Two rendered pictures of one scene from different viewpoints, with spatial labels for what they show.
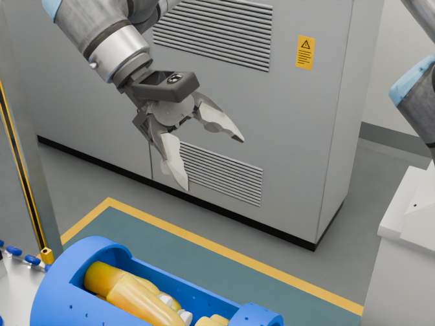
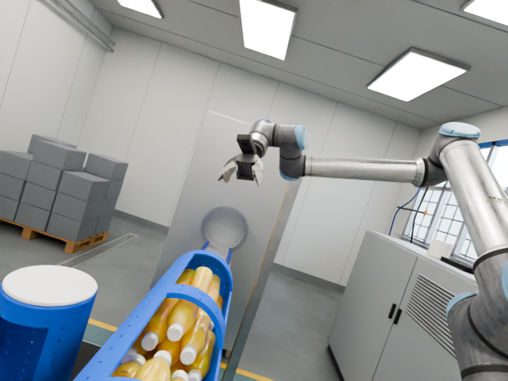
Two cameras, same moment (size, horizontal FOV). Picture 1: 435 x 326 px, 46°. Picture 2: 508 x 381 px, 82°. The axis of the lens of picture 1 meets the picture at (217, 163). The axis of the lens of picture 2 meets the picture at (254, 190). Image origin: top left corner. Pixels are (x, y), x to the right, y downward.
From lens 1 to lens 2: 0.94 m
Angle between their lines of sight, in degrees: 63
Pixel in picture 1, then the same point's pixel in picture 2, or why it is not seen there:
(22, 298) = not seen: hidden behind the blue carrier
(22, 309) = not seen: hidden behind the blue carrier
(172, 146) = (230, 165)
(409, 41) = not seen: outside the picture
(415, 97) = (457, 313)
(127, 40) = (255, 135)
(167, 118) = (240, 158)
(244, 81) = (447, 368)
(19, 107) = (276, 237)
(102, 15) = (257, 128)
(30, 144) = (270, 258)
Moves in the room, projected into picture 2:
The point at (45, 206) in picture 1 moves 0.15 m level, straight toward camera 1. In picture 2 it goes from (256, 297) to (241, 301)
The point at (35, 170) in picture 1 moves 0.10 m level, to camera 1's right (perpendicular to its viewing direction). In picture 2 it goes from (264, 274) to (273, 281)
